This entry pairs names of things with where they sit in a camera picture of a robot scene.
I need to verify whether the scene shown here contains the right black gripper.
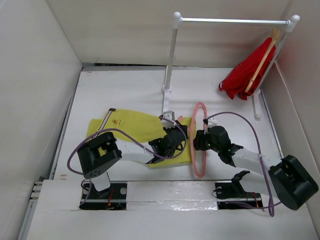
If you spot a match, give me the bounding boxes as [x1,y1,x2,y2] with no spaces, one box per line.
[191,128,221,153]

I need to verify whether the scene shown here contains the pink plastic clothes hanger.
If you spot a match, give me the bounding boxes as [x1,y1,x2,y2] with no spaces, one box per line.
[177,101,208,179]

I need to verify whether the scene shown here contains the yellow-green trousers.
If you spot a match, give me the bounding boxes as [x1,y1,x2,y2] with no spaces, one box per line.
[86,108,192,168]

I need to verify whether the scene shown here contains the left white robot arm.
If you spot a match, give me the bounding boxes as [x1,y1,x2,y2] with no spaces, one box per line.
[75,120,188,199]

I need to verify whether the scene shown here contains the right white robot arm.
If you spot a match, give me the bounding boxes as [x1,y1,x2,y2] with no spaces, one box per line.
[193,126,319,211]

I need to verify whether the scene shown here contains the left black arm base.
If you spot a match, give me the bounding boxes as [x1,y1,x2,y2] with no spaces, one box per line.
[79,180,128,211]

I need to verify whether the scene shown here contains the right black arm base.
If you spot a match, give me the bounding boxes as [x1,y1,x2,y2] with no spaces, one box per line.
[211,170,263,210]

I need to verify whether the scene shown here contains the red shorts on hanger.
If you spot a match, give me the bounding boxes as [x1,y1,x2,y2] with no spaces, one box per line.
[218,37,276,101]

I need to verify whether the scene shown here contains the wooden clothes hanger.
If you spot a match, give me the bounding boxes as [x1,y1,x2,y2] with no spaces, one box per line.
[245,28,280,93]

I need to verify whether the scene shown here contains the white metal clothes rack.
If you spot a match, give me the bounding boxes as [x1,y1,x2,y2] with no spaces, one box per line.
[162,11,301,113]

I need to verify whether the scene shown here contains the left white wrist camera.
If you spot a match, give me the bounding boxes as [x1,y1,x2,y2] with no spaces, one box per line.
[159,110,175,129]

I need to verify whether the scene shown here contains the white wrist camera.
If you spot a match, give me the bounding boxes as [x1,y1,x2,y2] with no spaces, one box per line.
[159,110,175,129]
[203,117,218,134]

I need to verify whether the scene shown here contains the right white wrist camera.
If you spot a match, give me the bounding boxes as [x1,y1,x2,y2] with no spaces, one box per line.
[203,117,218,134]

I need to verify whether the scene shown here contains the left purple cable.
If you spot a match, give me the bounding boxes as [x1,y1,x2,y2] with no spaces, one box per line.
[67,117,188,208]

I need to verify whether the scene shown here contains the purple cable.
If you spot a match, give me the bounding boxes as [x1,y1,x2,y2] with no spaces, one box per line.
[67,117,188,208]
[204,111,283,217]

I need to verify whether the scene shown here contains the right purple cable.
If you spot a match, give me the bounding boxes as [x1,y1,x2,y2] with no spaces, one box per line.
[204,111,283,217]

